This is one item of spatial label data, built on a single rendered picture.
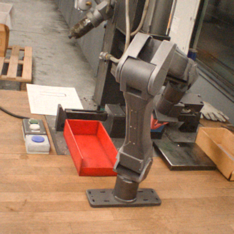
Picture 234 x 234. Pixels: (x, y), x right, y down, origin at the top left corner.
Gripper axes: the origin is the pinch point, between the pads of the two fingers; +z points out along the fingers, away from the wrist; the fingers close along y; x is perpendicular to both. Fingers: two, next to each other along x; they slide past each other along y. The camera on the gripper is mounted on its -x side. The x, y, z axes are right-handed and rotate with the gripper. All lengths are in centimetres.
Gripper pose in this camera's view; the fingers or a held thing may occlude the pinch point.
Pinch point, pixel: (153, 126)
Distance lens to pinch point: 128.2
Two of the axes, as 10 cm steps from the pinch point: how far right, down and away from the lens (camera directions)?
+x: -9.4, -0.6, -3.3
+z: -2.9, 6.2, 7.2
